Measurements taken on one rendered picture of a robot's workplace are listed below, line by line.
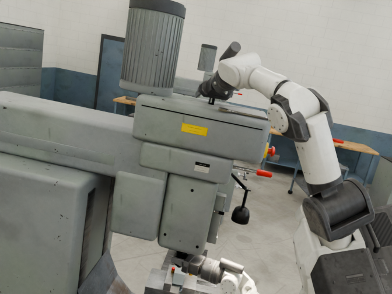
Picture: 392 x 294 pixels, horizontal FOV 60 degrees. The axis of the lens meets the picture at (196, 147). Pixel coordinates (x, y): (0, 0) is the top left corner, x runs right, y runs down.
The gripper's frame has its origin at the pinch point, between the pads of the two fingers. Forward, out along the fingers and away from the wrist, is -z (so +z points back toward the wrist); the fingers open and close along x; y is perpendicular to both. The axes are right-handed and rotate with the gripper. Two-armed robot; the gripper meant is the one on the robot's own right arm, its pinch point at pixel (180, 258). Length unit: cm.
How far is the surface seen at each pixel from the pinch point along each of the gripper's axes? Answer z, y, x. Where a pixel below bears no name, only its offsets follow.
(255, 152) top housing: 22, -54, 8
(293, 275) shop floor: 52, 123, -229
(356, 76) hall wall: 77, -104, -693
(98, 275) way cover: -33.6, 18.3, 8.0
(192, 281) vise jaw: 2.9, 19.2, -14.4
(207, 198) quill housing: 8.5, -33.3, 8.1
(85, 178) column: -33, -33, 25
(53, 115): -50, -52, 25
